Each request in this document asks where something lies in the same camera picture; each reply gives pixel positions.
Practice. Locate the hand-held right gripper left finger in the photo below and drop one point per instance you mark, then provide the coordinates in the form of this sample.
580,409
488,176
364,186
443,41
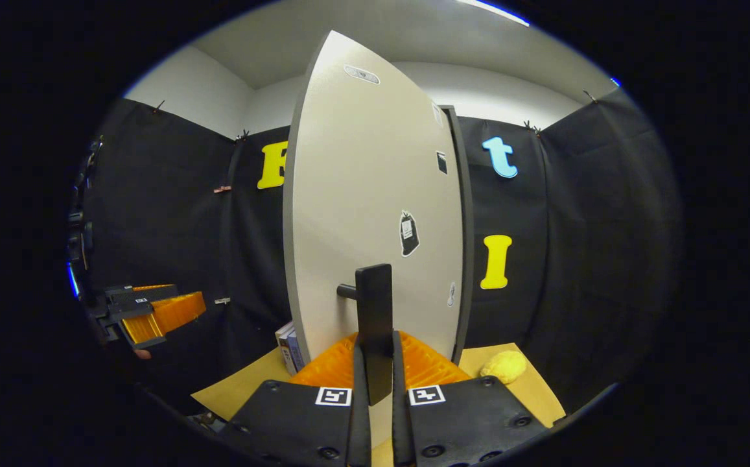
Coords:
358,434

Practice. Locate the grey blue book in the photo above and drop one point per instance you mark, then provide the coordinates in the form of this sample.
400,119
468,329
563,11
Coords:
295,353

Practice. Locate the yellow lumpy object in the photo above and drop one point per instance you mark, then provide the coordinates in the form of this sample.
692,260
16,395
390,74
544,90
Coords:
504,367

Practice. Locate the black backdrop cloth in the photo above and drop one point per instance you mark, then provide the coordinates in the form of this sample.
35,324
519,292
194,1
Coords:
167,227

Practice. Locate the white book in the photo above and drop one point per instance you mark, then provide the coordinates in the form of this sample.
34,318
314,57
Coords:
284,344

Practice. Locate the black cloth clip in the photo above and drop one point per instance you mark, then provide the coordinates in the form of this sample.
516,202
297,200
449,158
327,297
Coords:
588,96
243,136
157,104
531,127

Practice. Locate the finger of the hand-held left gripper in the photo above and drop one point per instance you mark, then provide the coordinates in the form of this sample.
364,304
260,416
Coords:
174,311
141,290

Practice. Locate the beige cabinet door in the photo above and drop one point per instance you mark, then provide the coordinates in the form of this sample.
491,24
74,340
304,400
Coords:
362,181

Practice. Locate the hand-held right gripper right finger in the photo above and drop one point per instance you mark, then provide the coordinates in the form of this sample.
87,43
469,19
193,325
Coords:
402,434

